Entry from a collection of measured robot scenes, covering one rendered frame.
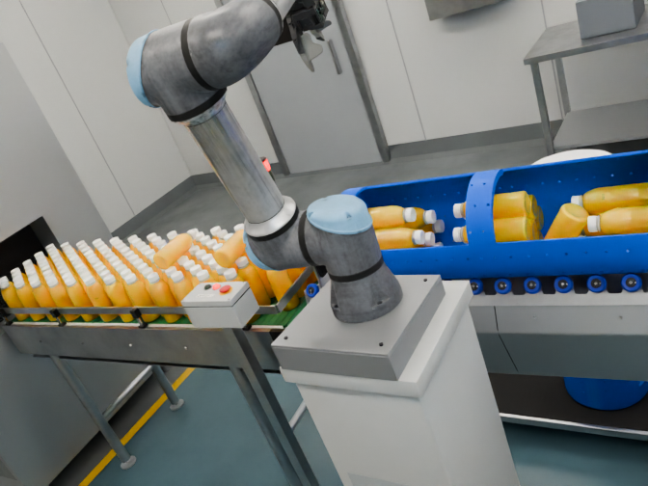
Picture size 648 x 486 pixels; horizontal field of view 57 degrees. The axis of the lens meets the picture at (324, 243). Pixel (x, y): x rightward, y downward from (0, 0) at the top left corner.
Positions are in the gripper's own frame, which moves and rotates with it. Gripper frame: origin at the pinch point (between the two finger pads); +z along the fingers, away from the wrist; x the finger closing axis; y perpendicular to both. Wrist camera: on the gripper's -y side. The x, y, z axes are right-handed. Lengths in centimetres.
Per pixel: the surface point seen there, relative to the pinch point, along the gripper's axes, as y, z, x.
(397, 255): 10, 46, -31
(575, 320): 51, 65, -42
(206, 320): -51, 48, -46
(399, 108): -99, 238, 281
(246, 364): -46, 67, -51
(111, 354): -125, 81, -38
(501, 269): 36, 51, -35
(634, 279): 65, 56, -38
